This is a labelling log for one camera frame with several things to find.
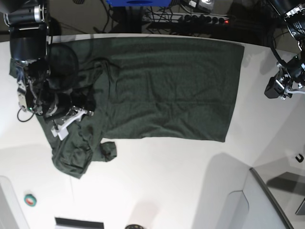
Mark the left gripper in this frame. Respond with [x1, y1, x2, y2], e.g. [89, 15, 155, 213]
[264, 68, 305, 99]

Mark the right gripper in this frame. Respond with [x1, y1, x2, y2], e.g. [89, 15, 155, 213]
[44, 93, 94, 134]

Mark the dark green t-shirt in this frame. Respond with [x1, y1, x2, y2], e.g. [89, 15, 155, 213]
[9, 37, 245, 179]

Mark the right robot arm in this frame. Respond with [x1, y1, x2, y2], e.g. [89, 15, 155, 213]
[0, 0, 94, 137]

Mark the black U-shaped clip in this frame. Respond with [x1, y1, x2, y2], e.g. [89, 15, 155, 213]
[295, 154, 304, 163]

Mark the green red tape roll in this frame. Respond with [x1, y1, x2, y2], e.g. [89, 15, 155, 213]
[24, 194, 37, 207]

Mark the white tray with black slot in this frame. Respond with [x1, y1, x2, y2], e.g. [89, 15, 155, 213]
[55, 218, 104, 229]

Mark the blue plastic bin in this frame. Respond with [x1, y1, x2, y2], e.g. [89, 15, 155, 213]
[106, 0, 171, 7]

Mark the white power strip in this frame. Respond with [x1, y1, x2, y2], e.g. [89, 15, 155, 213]
[142, 12, 231, 25]

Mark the black round dotted object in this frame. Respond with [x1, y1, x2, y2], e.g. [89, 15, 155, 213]
[125, 224, 144, 229]

